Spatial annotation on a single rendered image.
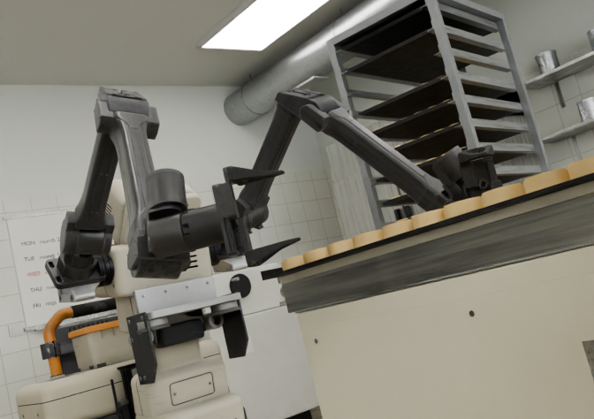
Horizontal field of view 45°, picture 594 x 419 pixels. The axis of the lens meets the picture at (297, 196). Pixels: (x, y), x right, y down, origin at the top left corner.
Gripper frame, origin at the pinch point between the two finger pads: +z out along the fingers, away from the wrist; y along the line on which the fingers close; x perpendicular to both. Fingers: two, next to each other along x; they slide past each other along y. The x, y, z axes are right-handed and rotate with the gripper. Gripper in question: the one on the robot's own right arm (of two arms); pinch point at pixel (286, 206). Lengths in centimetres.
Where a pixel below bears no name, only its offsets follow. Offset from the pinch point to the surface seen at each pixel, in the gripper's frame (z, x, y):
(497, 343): 21.6, -12.7, -23.1
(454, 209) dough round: 20.9, -12.5, -6.9
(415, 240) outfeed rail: 15.9, -5.4, -9.2
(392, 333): 10.1, -0.9, -20.4
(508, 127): 73, 180, 30
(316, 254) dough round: 2.0, 7.2, -7.2
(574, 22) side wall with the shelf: 190, 411, 127
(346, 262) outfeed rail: 6.0, 4.8, -9.6
